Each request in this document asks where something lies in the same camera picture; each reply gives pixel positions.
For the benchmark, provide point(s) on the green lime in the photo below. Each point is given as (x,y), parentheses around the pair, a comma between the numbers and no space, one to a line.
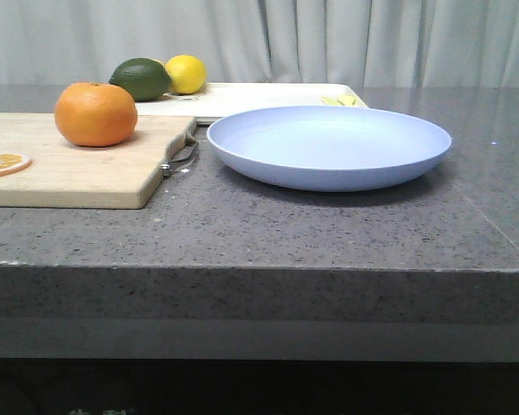
(144,79)

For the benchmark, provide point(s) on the white curtain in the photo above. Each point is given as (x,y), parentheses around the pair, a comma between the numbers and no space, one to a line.
(355,43)

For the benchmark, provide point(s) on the white plastic tray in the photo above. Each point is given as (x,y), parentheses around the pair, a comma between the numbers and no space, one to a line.
(218,100)

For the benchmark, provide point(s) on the light blue plate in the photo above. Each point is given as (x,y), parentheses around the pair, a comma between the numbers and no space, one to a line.
(328,148)

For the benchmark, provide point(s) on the yellow lemon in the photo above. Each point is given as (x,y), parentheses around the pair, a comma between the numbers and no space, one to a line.
(188,74)

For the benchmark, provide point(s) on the orange fruit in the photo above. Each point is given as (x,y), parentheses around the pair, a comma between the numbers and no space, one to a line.
(95,114)

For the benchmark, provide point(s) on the orange slice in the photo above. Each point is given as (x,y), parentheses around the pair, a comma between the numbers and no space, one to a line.
(11,163)

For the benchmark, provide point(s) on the wooden cutting board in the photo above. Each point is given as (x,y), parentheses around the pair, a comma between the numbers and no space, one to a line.
(63,175)

